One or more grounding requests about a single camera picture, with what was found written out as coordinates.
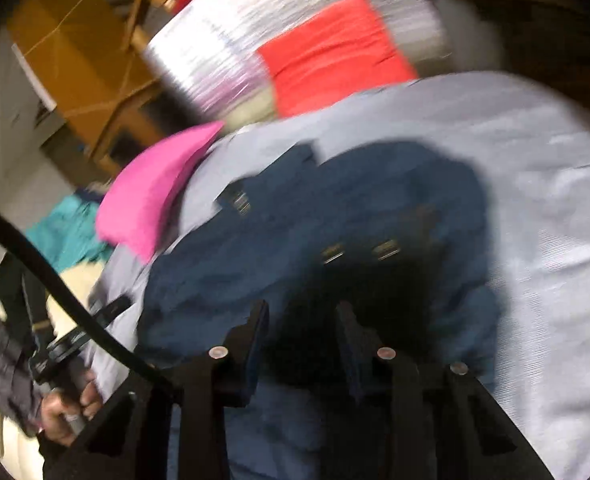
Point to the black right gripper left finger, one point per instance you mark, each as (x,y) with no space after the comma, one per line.
(225,376)

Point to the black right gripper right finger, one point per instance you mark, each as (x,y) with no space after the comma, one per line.
(401,413)

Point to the navy blue jacket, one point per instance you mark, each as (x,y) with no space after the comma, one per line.
(397,230)

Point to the person's left hand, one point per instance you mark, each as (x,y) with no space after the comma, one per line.
(56,408)

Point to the black garment on floor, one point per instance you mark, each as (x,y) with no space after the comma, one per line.
(23,299)

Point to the teal garment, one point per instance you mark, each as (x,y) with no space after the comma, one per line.
(67,235)

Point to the pink cloth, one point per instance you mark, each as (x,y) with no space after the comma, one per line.
(135,209)

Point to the grey knit bed sheet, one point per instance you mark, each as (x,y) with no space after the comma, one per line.
(530,150)

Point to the bright red folded cloth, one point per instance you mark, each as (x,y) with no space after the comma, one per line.
(344,49)

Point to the silver foil insulated mat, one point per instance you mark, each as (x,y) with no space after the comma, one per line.
(206,54)

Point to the wooden chair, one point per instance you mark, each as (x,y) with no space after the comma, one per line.
(89,61)

